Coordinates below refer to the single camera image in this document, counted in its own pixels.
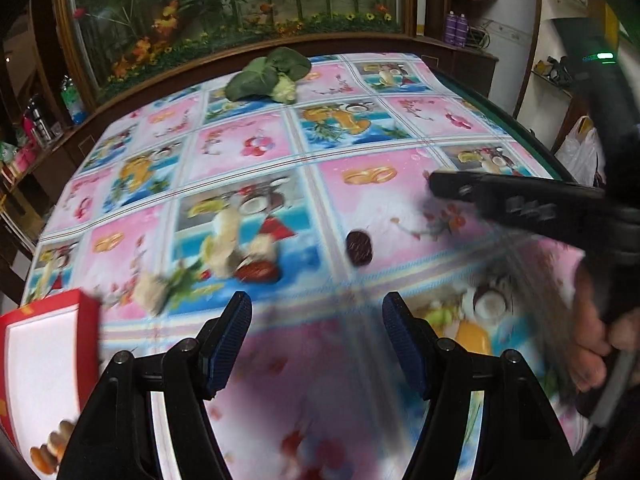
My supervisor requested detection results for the dark red date right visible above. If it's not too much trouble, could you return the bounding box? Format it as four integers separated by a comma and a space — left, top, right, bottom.
345, 230, 373, 266

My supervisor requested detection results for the colourful fruit-print tablecloth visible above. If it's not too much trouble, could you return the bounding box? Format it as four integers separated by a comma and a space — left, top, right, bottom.
24, 53, 588, 479

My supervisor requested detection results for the red date centre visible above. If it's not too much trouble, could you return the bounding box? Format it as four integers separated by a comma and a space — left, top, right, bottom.
234, 259, 281, 284

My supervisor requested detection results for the purple bottle pair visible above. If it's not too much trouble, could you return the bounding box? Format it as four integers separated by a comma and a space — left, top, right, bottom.
444, 11, 469, 48

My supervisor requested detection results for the person right hand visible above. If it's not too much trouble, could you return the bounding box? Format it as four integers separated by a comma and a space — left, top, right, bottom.
566, 261, 639, 392

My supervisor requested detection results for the flower garden wall picture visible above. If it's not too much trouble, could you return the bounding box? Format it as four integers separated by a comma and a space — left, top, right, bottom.
54, 0, 416, 110

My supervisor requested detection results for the wooden sideboard left shelf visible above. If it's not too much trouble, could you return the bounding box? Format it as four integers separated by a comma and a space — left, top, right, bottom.
1, 0, 78, 217

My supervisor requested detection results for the white plastic bag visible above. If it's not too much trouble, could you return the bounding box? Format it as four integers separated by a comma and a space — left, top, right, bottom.
555, 115, 604, 188

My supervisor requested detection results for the white cake block left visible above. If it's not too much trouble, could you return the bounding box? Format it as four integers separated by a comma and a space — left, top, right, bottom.
132, 271, 169, 316

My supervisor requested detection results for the green leafy bok choy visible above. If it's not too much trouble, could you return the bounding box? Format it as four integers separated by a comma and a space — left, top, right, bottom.
224, 47, 311, 104

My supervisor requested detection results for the white cake block centre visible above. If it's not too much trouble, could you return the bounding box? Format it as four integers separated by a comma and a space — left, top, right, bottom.
200, 236, 241, 280

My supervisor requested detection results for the red white tray box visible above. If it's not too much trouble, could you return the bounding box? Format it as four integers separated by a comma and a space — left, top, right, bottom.
1, 289, 100, 479

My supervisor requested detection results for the green water bottle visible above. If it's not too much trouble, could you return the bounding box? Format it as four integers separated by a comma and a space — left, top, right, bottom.
61, 75, 88, 126

